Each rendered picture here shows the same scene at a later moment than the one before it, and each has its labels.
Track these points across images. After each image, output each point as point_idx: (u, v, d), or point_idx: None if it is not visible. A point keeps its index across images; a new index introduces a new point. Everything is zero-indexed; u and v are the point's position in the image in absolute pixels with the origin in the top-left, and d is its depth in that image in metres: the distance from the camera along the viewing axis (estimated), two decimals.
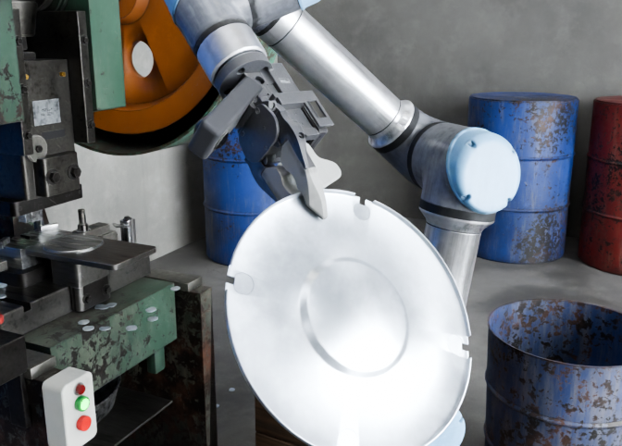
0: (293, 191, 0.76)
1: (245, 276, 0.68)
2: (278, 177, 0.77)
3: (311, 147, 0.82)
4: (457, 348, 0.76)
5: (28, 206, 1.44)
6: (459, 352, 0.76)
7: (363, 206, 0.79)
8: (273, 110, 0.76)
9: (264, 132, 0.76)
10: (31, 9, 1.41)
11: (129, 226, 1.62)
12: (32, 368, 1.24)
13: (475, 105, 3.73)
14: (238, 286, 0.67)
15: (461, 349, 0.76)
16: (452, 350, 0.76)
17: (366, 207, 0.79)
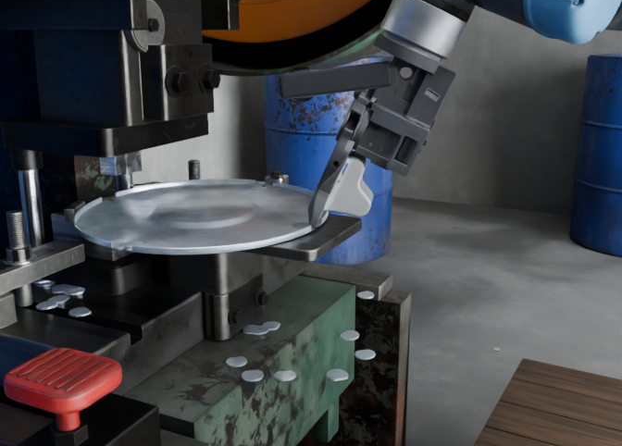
0: None
1: (263, 189, 0.91)
2: None
3: None
4: (128, 244, 0.70)
5: (128, 140, 0.75)
6: (124, 244, 0.69)
7: (306, 226, 0.75)
8: (356, 117, 0.68)
9: None
10: None
11: None
12: None
13: (601, 66, 3.05)
14: (257, 187, 0.92)
15: (125, 246, 0.69)
16: (130, 241, 0.70)
17: (304, 228, 0.74)
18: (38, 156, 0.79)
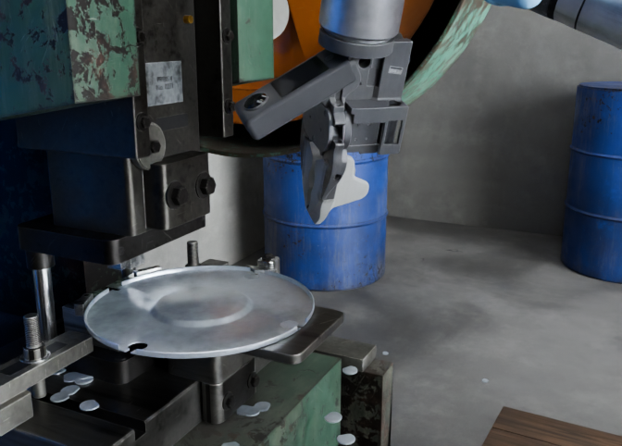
0: None
1: (129, 289, 0.95)
2: (310, 163, 0.72)
3: None
4: (290, 326, 0.83)
5: (132, 246, 0.83)
6: (290, 327, 0.83)
7: (255, 274, 1.01)
8: (338, 126, 0.66)
9: (318, 131, 0.68)
10: None
11: (276, 270, 1.01)
12: None
13: (590, 96, 3.13)
14: (119, 291, 0.94)
15: (294, 326, 0.83)
16: (282, 326, 0.83)
17: (258, 275, 1.00)
18: (51, 256, 0.88)
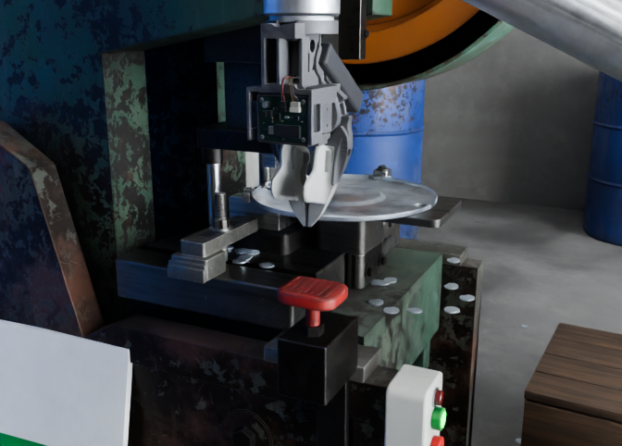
0: None
1: None
2: None
3: (288, 143, 0.67)
4: (375, 180, 1.20)
5: None
6: (378, 180, 1.20)
7: None
8: None
9: None
10: None
11: (391, 177, 1.21)
12: (365, 366, 0.84)
13: None
14: None
15: (376, 179, 1.21)
16: (376, 181, 1.19)
17: None
18: (222, 154, 1.08)
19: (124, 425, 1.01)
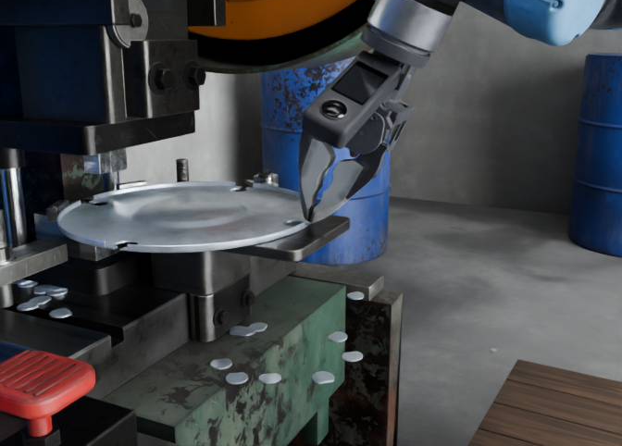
0: (319, 181, 0.74)
1: None
2: (323, 164, 0.72)
3: None
4: None
5: (110, 138, 0.74)
6: None
7: None
8: (382, 130, 0.69)
9: (356, 134, 0.69)
10: None
11: (277, 184, 0.92)
12: None
13: (599, 65, 3.03)
14: None
15: None
16: None
17: None
18: (20, 154, 0.78)
19: None
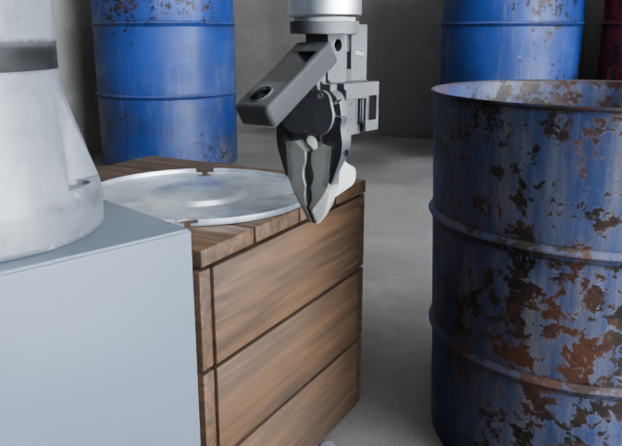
0: (308, 179, 0.74)
1: None
2: (301, 160, 0.73)
3: None
4: None
5: None
6: None
7: None
8: (335, 105, 0.70)
9: (313, 118, 0.71)
10: None
11: None
12: None
13: None
14: None
15: None
16: None
17: None
18: None
19: None
